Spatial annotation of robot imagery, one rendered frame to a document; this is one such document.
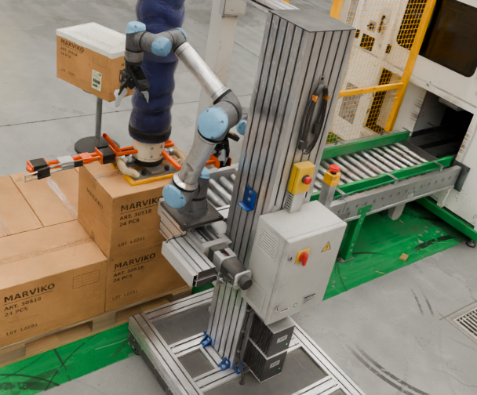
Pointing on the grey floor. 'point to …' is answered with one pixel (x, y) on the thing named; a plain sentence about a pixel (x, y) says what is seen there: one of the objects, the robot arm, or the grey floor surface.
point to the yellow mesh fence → (403, 63)
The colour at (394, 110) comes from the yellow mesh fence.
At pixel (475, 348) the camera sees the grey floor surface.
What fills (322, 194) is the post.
